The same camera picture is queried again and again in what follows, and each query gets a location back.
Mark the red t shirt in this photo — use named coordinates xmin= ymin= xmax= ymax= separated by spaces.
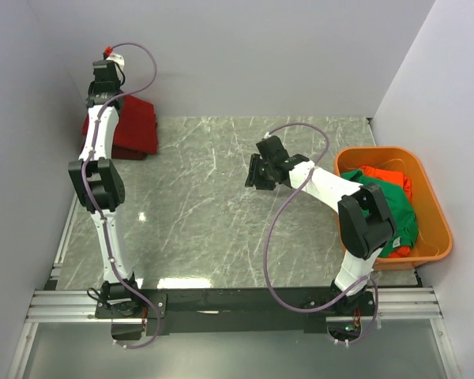
xmin=111 ymin=96 xmax=158 ymax=160

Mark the orange t shirt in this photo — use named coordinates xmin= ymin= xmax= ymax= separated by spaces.
xmin=357 ymin=165 xmax=413 ymax=260

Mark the folded dark red shirt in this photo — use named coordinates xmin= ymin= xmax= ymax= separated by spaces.
xmin=81 ymin=116 xmax=159 ymax=162

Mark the green t shirt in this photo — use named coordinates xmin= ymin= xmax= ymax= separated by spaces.
xmin=340 ymin=169 xmax=419 ymax=260

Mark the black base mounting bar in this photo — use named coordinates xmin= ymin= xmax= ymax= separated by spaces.
xmin=95 ymin=287 xmax=376 ymax=340

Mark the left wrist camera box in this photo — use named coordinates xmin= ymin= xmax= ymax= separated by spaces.
xmin=103 ymin=46 xmax=125 ymax=68

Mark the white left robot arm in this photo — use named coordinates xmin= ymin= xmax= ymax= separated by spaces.
xmin=68 ymin=58 xmax=142 ymax=317

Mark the orange plastic tub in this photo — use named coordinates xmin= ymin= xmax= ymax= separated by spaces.
xmin=334 ymin=146 xmax=453 ymax=271

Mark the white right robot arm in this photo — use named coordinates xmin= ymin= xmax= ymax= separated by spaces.
xmin=245 ymin=136 xmax=397 ymax=315

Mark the aluminium frame rail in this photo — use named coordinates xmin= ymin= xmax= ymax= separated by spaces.
xmin=6 ymin=116 xmax=103 ymax=379

